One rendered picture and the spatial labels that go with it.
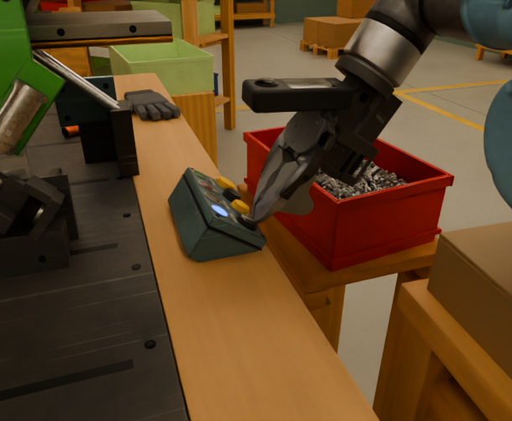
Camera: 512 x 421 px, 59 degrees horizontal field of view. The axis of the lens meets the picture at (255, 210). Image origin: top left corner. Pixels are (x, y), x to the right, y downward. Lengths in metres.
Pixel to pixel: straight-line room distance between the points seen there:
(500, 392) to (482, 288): 0.10
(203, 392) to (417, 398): 0.34
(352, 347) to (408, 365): 1.07
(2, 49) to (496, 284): 0.56
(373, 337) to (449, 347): 1.22
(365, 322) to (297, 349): 1.39
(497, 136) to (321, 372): 0.23
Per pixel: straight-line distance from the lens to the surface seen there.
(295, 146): 0.52
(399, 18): 0.52
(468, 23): 0.45
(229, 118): 3.65
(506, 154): 0.37
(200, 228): 0.52
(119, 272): 0.53
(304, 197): 0.53
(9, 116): 0.54
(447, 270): 0.56
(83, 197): 0.71
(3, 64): 0.58
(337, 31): 6.50
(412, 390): 0.66
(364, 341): 1.74
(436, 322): 0.56
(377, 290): 1.98
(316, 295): 0.69
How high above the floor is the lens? 1.21
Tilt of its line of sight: 29 degrees down
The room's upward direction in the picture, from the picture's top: straight up
